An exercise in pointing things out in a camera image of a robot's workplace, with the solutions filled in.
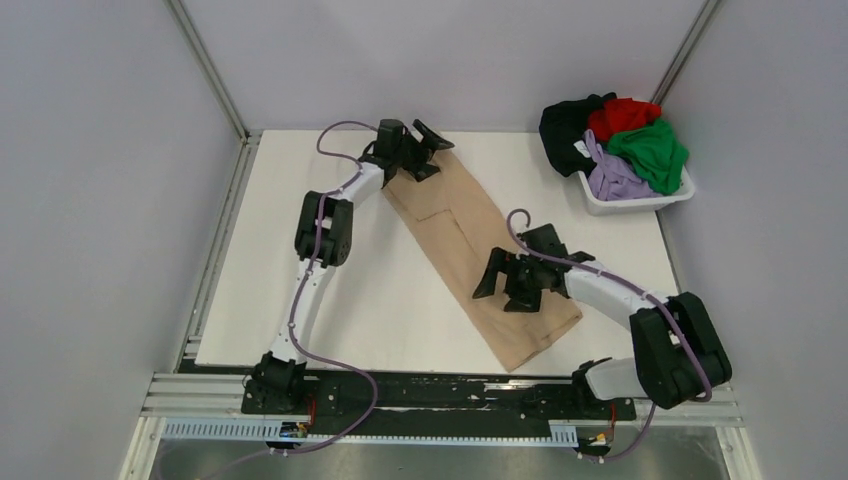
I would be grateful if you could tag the white slotted cable duct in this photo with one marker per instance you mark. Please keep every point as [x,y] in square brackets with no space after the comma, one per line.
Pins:
[278,432]

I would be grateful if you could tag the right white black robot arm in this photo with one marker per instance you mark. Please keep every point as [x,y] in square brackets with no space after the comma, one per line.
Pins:
[677,353]

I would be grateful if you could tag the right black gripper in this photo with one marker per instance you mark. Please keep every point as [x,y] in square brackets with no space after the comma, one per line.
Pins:
[500,261]

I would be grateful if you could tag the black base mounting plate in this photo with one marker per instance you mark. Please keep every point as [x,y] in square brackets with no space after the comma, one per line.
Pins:
[439,403]

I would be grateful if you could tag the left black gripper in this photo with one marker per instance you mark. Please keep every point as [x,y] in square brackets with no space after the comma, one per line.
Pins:
[420,171]

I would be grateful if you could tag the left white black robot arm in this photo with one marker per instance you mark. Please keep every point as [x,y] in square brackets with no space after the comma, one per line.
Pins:
[323,242]

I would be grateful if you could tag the green t-shirt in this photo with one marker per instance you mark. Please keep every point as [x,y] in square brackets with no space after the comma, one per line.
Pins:
[655,153]

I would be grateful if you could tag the lilac t-shirt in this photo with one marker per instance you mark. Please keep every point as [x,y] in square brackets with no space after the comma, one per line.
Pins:
[612,178]

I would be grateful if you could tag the white plastic basket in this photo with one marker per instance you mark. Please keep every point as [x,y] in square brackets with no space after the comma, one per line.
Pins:
[597,207]

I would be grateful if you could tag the red t-shirt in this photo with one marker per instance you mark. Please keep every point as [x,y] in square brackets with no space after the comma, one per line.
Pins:
[622,115]

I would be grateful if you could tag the black t-shirt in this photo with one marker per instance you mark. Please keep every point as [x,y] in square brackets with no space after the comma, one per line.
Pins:
[562,127]

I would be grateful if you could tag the aluminium frame rail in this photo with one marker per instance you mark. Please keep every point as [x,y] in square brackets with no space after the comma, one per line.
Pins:
[205,396]

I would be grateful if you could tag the beige t-shirt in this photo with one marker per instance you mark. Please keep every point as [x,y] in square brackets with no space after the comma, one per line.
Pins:
[457,224]

